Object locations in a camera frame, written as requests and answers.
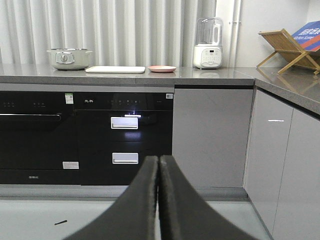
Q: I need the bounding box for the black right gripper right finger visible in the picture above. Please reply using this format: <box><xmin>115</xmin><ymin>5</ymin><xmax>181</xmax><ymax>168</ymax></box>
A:
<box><xmin>158</xmin><ymin>155</ymin><xmax>254</xmax><ymax>240</ymax></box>

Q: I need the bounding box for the pale green electric pot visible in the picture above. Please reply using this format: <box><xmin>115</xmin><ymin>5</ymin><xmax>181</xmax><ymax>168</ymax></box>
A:
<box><xmin>46</xmin><ymin>48</ymin><xmax>92</xmax><ymax>71</ymax></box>

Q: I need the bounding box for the black built-in dishwasher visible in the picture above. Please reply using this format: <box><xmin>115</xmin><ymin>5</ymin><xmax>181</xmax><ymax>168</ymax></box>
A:
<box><xmin>74</xmin><ymin>92</ymin><xmax>174</xmax><ymax>186</ymax></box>

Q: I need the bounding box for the cream bear serving tray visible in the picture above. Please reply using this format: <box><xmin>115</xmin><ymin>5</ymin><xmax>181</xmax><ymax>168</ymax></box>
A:
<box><xmin>85</xmin><ymin>65</ymin><xmax>146</xmax><ymax>74</ymax></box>

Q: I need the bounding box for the white blender appliance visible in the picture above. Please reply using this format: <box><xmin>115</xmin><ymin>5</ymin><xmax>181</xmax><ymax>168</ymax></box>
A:
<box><xmin>193</xmin><ymin>17</ymin><xmax>223</xmax><ymax>69</ymax></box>

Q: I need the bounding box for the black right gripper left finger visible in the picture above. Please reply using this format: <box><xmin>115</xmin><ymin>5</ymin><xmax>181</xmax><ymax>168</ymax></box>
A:
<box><xmin>65</xmin><ymin>156</ymin><xmax>159</xmax><ymax>240</ymax></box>

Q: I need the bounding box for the wooden folding dish rack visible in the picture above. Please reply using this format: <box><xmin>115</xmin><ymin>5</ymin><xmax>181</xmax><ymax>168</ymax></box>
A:
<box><xmin>256</xmin><ymin>28</ymin><xmax>320</xmax><ymax>75</ymax></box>

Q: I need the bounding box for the grey cabinet door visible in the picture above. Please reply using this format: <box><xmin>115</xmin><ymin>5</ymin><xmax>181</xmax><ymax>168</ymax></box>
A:
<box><xmin>172</xmin><ymin>88</ymin><xmax>253</xmax><ymax>189</ymax></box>

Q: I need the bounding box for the black built-in oven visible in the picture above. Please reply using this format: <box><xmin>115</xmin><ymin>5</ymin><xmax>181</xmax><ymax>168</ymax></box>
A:
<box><xmin>0</xmin><ymin>91</ymin><xmax>80</xmax><ymax>185</ymax></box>

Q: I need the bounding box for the pink round plate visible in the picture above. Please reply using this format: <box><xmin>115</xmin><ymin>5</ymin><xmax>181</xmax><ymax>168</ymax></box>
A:
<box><xmin>147</xmin><ymin>65</ymin><xmax>177</xmax><ymax>73</ymax></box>

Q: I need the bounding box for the white pleated curtain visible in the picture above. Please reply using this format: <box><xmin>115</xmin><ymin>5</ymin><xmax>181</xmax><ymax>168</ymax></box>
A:
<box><xmin>0</xmin><ymin>0</ymin><xmax>216</xmax><ymax>67</ymax></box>

